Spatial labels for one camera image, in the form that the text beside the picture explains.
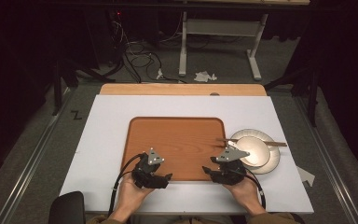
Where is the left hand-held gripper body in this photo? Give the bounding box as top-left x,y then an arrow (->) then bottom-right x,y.
131,147 -> 170,189

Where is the tangle of floor cables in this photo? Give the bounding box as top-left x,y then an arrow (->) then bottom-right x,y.
105,10 -> 188,84

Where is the light wooden table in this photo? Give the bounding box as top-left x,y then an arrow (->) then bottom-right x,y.
99,82 -> 268,97

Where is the person's right hand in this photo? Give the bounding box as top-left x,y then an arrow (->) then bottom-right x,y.
223,177 -> 266,217

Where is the crumpled white paper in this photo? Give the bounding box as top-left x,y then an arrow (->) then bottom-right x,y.
193,70 -> 218,84

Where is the white round plate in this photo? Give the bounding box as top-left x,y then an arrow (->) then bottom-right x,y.
228,128 -> 282,175

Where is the person's left hand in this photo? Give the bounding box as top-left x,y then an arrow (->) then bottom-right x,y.
116,178 -> 157,217

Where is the white board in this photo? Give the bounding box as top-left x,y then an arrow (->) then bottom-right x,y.
59,94 -> 315,216

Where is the brown wooden chopstick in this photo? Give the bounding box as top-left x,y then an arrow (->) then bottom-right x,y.
218,137 -> 288,147
216,138 -> 288,148

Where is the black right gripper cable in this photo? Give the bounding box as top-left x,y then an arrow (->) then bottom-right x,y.
244,175 -> 267,210

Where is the white metal desk frame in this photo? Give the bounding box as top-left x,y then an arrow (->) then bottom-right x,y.
178,11 -> 269,82

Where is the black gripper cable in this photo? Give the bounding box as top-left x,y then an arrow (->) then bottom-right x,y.
244,175 -> 267,210
107,152 -> 145,217

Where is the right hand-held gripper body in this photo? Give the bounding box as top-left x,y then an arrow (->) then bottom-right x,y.
213,146 -> 251,187

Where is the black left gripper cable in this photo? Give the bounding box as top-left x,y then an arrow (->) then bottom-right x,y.
107,152 -> 145,217

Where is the dark metal stand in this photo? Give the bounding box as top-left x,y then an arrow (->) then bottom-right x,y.
263,65 -> 322,128
51,58 -> 117,117

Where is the brown wooden tray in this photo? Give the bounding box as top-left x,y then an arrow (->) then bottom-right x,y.
120,116 -> 227,182

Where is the white bowl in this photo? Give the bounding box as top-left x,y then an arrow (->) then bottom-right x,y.
235,135 -> 271,168

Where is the metal floor rail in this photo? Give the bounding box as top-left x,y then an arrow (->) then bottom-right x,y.
294,96 -> 358,224
0,88 -> 73,224

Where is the black chair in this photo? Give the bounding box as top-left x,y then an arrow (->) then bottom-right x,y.
48,190 -> 87,224

